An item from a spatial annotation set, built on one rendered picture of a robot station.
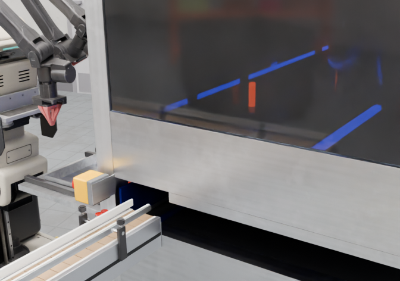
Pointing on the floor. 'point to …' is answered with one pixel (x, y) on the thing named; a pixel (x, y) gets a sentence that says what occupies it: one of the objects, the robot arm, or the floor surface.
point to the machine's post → (100, 84)
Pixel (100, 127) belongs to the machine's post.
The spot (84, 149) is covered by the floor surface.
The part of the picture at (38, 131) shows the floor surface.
